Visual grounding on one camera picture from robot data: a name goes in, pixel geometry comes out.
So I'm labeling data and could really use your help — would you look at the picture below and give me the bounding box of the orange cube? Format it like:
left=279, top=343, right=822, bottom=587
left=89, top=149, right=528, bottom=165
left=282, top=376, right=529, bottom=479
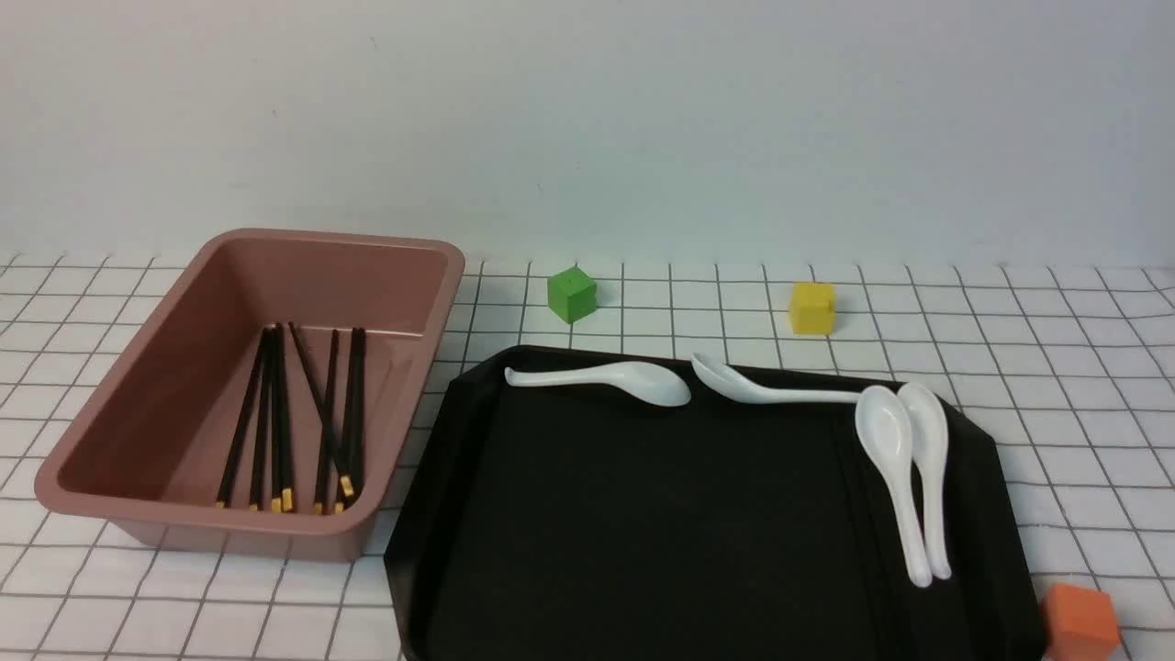
left=1041, top=582, right=1122, bottom=660

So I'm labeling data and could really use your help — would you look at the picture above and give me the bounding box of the pink rectangular plastic bin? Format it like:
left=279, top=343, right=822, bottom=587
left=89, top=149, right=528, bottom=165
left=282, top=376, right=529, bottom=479
left=34, top=229, right=465, bottom=562

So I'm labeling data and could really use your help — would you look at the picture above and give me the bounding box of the white spoon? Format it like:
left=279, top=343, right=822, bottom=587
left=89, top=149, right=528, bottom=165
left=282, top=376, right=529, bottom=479
left=504, top=360, right=692, bottom=409
left=689, top=353, right=861, bottom=405
left=855, top=385, right=934, bottom=588
left=898, top=382, right=952, bottom=580

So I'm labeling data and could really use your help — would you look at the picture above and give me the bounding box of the black chopstick centre right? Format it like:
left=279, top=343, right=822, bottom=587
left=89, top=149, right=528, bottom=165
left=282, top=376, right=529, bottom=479
left=314, top=330, right=340, bottom=515

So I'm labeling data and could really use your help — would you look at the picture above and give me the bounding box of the white spoon outer right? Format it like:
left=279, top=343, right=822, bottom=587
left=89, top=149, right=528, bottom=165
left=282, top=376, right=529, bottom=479
left=898, top=382, right=952, bottom=580

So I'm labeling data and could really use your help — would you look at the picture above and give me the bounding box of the green cube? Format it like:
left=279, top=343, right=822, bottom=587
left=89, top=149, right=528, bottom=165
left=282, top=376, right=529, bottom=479
left=546, top=267, right=599, bottom=325

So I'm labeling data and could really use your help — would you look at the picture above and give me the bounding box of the black chopstick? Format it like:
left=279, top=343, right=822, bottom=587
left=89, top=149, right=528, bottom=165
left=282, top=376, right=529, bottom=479
left=270, top=325, right=295, bottom=513
left=341, top=328, right=365, bottom=495
left=249, top=328, right=271, bottom=511
left=314, top=330, right=340, bottom=515
left=215, top=328, right=269, bottom=508

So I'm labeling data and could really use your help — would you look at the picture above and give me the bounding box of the black chopstick far left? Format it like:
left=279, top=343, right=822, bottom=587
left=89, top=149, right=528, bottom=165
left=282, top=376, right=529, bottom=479
left=215, top=328, right=269, bottom=508

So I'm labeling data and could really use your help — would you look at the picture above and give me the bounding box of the black plastic tray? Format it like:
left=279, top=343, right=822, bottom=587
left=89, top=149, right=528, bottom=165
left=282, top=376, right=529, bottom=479
left=385, top=344, right=1048, bottom=660

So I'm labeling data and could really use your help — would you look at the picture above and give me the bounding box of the white spoon left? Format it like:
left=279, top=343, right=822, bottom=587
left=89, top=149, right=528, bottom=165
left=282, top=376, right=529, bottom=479
left=504, top=360, right=692, bottom=409

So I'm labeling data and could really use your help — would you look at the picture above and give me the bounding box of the black chopstick diagonal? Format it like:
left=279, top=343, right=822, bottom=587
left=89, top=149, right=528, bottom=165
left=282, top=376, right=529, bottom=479
left=286, top=321, right=355, bottom=507

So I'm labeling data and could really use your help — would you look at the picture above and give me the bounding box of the white spoon top middle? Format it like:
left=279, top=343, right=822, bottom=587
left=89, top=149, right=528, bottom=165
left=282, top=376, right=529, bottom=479
left=689, top=353, right=861, bottom=405

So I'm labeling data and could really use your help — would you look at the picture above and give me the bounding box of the yellow cube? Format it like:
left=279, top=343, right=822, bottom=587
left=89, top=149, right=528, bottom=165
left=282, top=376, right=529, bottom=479
left=788, top=282, right=835, bottom=336

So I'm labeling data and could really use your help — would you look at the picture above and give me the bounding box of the black chopstick far right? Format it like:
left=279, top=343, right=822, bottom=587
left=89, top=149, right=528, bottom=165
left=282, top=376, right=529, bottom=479
left=341, top=328, right=365, bottom=495

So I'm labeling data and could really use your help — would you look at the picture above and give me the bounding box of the white spoon inner right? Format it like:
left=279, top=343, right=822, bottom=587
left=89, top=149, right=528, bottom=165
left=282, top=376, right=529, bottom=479
left=855, top=385, right=934, bottom=588

